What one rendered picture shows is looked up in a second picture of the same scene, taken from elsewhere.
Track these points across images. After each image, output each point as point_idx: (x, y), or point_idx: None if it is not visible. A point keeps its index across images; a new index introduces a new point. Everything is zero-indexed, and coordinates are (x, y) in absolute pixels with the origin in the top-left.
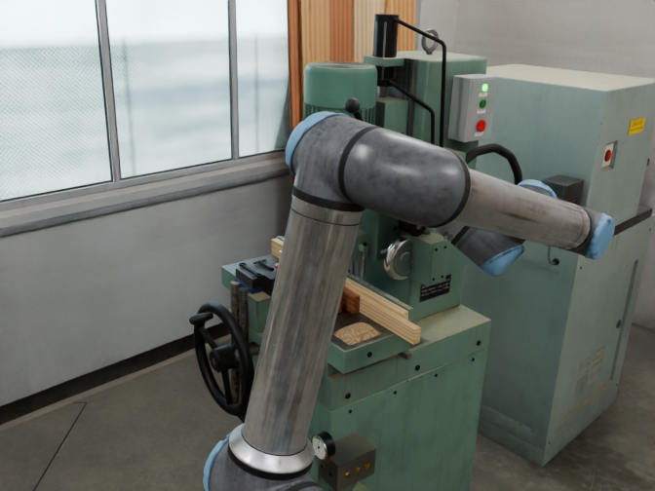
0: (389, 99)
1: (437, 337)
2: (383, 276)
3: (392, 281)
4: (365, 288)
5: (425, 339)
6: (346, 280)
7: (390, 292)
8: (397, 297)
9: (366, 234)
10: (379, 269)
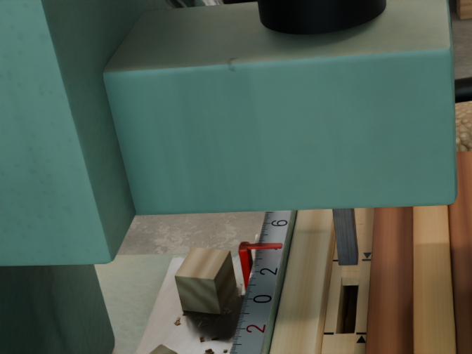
0: None
1: (130, 261)
2: (21, 329)
3: (46, 286)
4: None
5: (169, 267)
6: (321, 220)
7: (60, 342)
8: (76, 315)
9: (164, 10)
10: (0, 330)
